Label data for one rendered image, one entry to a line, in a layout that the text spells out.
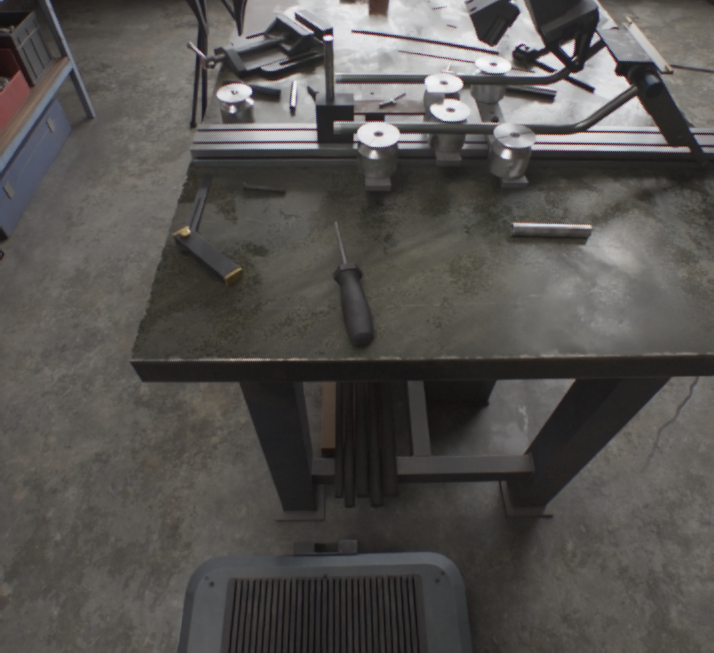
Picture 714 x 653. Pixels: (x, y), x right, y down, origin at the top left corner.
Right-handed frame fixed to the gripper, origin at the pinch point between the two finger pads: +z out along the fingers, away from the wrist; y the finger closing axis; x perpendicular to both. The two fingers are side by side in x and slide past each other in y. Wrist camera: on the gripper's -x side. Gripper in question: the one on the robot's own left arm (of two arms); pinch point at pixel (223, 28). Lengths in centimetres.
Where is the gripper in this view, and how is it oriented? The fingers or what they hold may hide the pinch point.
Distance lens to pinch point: 77.7
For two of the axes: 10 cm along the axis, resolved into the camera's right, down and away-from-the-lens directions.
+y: -10.0, -0.2, 0.0
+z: -0.1, 7.5, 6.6
